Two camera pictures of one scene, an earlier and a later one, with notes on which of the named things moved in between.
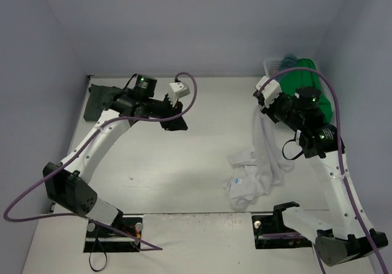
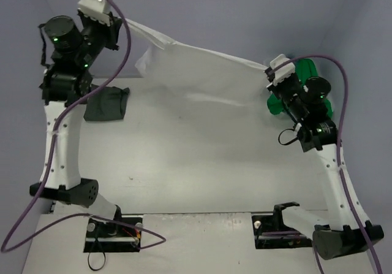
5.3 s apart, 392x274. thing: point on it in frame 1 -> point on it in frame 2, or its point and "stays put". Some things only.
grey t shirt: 98,95 stays put
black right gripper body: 268,111 -> 278,87
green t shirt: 294,79 stays put
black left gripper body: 170,112 -> 113,29
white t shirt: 258,170 -> 199,73
